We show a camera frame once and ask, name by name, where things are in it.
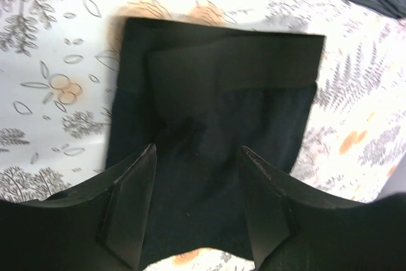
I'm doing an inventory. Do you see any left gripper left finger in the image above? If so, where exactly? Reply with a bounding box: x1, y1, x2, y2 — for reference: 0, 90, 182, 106
1, 145, 157, 270

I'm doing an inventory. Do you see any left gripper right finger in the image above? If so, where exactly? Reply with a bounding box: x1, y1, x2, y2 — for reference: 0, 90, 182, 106
239, 147, 405, 270

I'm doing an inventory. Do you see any black underwear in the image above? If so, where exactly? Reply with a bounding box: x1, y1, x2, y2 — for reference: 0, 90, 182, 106
106, 18, 325, 268

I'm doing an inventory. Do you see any floral patterned table mat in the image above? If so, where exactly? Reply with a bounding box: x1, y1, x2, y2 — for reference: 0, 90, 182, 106
0, 0, 406, 271

